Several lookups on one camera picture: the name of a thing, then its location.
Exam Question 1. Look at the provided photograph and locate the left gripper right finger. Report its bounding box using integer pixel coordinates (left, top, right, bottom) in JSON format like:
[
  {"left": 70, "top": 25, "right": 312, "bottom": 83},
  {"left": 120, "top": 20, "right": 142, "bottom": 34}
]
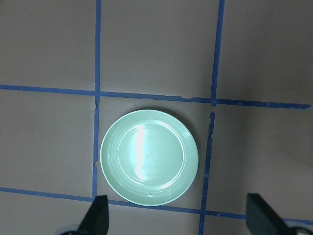
[{"left": 246, "top": 193, "right": 296, "bottom": 235}]

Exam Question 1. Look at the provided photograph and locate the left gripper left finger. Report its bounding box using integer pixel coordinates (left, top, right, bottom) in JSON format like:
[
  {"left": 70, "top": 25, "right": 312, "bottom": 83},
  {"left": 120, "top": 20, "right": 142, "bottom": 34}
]
[{"left": 77, "top": 195, "right": 109, "bottom": 235}]

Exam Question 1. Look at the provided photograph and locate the green plate near left arm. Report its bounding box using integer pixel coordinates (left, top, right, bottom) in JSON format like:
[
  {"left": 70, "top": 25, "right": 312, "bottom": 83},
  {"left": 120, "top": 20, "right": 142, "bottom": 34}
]
[{"left": 100, "top": 110, "right": 199, "bottom": 206}]

